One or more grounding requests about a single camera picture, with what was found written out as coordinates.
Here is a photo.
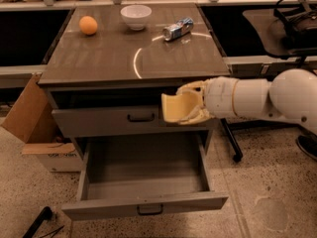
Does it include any closed grey upper drawer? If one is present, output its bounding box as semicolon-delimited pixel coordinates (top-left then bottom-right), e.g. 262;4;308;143
53;105;218;138

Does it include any black drawer handle upper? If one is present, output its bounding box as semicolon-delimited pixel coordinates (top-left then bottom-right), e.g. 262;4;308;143
127;113;156;123

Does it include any black bag on table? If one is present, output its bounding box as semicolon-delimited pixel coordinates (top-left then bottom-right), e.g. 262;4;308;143
273;0;317;49

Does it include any black tool on floor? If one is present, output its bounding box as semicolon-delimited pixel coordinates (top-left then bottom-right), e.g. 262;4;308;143
23;206;53;238

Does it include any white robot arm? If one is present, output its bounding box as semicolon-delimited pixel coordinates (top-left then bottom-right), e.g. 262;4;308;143
176;68;317;134

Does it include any white bowl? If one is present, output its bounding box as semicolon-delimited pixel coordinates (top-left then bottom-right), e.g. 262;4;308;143
120;4;152;31

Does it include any orange fruit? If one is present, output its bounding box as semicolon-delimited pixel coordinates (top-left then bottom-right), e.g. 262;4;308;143
79;16;98;36

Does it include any black side table stand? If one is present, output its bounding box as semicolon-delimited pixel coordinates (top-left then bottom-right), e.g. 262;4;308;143
219;7;317;163

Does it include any open grey lower drawer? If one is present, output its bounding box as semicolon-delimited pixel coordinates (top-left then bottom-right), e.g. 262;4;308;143
62;132;228;221

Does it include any black drawer handle lower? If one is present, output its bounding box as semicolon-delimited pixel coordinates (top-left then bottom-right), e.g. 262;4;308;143
137;204;163;216

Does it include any crushed blue soda can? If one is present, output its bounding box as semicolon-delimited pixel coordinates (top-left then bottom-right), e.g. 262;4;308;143
162;17;194;42

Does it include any yellow sponge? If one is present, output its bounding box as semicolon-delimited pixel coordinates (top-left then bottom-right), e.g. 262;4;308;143
161;92;203;123

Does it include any white printed cardboard box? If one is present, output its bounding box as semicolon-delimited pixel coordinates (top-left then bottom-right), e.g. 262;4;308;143
22;143;83;172

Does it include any grey drawer cabinet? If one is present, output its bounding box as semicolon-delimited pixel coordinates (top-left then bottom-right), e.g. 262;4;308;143
39;4;229;153

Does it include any black drawer handle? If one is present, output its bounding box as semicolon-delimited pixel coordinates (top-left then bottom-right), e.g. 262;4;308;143
127;113;156;123
137;204;163;216

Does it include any brown cardboard box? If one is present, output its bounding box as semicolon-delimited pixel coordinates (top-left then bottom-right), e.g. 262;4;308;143
2;74;57;144

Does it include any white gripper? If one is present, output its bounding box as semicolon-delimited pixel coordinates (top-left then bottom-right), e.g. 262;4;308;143
176;76;238;125

